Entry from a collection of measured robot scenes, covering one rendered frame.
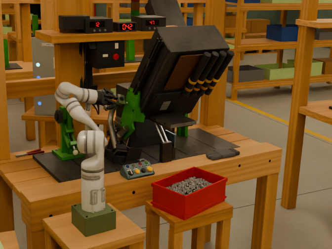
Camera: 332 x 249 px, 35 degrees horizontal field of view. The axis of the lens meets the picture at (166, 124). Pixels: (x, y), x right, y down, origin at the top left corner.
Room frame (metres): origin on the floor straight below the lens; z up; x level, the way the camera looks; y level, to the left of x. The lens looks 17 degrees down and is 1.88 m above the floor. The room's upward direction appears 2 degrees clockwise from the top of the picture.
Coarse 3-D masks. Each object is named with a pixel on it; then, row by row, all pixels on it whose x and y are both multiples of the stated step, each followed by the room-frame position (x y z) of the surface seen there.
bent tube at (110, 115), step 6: (120, 96) 2.67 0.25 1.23; (120, 102) 2.64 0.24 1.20; (114, 108) 2.69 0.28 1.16; (108, 114) 2.71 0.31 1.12; (108, 120) 2.69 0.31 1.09; (108, 126) 2.67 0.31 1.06; (114, 132) 2.63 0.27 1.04; (114, 138) 2.60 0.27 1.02; (114, 144) 2.58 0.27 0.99; (114, 150) 2.57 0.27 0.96
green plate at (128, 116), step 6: (132, 90) 2.66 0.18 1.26; (126, 96) 2.69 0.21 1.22; (132, 96) 2.64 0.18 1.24; (138, 96) 2.60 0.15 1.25; (132, 102) 2.63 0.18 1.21; (138, 102) 2.62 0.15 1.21; (126, 108) 2.66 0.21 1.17; (132, 108) 2.61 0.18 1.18; (138, 108) 2.62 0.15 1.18; (126, 114) 2.64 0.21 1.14; (132, 114) 2.59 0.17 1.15; (138, 114) 2.62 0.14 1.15; (126, 120) 2.62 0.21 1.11; (132, 120) 2.58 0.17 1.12; (138, 120) 2.62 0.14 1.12
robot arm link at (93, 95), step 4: (88, 92) 2.56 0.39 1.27; (92, 92) 2.57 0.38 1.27; (96, 92) 2.58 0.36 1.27; (88, 96) 2.55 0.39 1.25; (92, 96) 2.56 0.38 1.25; (96, 96) 2.57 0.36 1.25; (88, 100) 2.55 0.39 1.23; (92, 100) 2.56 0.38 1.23; (96, 100) 2.57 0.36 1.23; (84, 104) 2.62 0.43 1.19; (88, 104) 2.60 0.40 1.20; (88, 108) 2.59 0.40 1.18
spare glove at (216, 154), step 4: (232, 148) 2.77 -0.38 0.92; (208, 152) 2.70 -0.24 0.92; (212, 152) 2.70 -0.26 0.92; (216, 152) 2.71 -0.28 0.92; (220, 152) 2.69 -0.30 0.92; (224, 152) 2.70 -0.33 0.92; (228, 152) 2.70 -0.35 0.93; (232, 152) 2.70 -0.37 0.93; (236, 152) 2.71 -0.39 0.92; (208, 156) 2.64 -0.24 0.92; (212, 156) 2.63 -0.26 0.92; (216, 156) 2.64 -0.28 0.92; (220, 156) 2.65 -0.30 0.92; (224, 156) 2.66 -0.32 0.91; (228, 156) 2.67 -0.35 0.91; (232, 156) 2.69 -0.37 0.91
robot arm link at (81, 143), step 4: (80, 132) 1.94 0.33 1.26; (84, 132) 1.93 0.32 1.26; (80, 136) 1.91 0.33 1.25; (84, 136) 1.91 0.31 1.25; (80, 140) 1.90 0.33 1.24; (84, 140) 1.90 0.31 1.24; (80, 144) 1.90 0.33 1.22; (84, 144) 1.90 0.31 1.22; (80, 148) 1.90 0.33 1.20; (84, 148) 1.90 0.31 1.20; (84, 152) 1.91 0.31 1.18
